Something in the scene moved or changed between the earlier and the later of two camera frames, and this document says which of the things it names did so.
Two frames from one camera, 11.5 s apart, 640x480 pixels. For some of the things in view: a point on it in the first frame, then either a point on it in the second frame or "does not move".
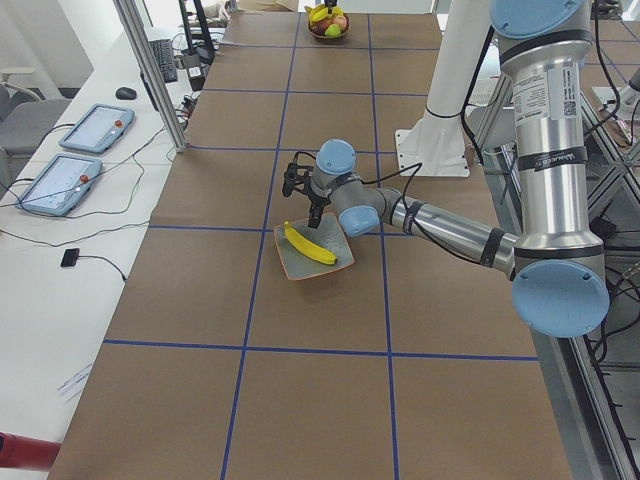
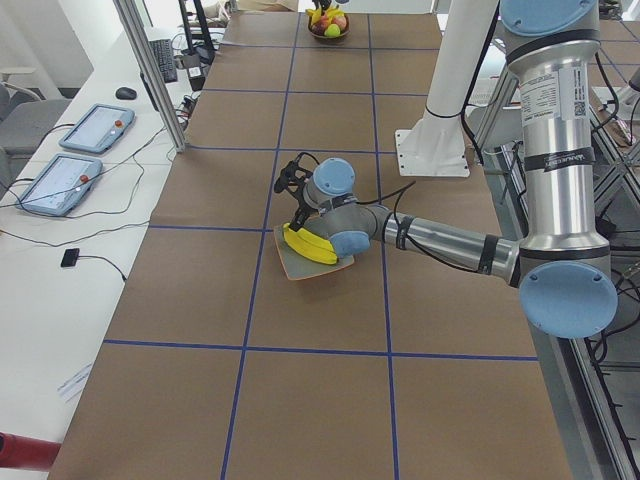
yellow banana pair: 318,12 -> 310,245
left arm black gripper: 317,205 -> 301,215
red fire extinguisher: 18,451 does not move
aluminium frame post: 153,72 does not move
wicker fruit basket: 321,36 does not move
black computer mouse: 125,93 does not move
